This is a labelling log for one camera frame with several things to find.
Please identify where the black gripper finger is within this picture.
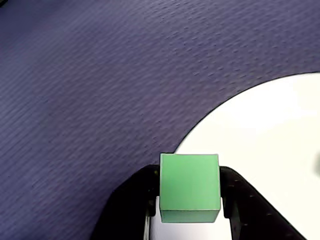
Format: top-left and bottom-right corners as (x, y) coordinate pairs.
(90, 164), (161, 240)
(218, 165), (308, 240)

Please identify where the green cube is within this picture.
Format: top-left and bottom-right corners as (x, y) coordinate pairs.
(159, 153), (222, 224)

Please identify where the white round plate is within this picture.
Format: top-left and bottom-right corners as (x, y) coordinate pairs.
(144, 71), (320, 240)

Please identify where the blue waffle cloth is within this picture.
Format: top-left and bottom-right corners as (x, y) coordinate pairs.
(0, 0), (320, 240)

